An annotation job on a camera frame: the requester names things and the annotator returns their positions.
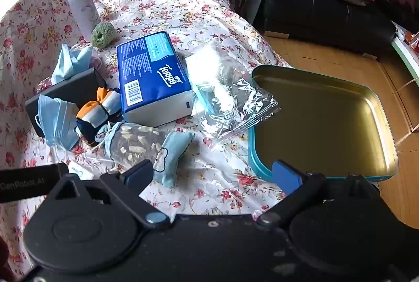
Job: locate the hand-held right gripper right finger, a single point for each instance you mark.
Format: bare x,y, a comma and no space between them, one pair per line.
286,175

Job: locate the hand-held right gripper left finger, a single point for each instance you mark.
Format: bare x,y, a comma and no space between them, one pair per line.
140,171

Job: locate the light blue sock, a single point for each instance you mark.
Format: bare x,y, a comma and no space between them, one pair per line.
170,151

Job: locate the teal tin tray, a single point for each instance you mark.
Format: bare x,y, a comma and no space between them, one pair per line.
320,125

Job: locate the blue face mask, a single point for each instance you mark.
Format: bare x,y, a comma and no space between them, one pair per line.
70,62
55,121

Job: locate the orange navy white sock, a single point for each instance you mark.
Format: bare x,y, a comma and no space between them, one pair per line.
95,108

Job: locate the clear plastic bag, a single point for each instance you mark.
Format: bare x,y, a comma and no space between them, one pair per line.
235,95

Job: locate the pink cloth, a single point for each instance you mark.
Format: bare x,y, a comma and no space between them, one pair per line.
95,59

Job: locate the green scrubber ball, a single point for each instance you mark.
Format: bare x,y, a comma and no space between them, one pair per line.
103,35

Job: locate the large blue tissue pack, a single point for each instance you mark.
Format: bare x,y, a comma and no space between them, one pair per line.
147,72

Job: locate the black box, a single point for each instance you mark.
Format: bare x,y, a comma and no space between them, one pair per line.
72,89

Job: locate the purple lidded water bottle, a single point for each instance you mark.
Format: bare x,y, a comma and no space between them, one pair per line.
83,13

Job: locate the floral tablecloth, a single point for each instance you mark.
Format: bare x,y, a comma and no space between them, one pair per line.
196,7

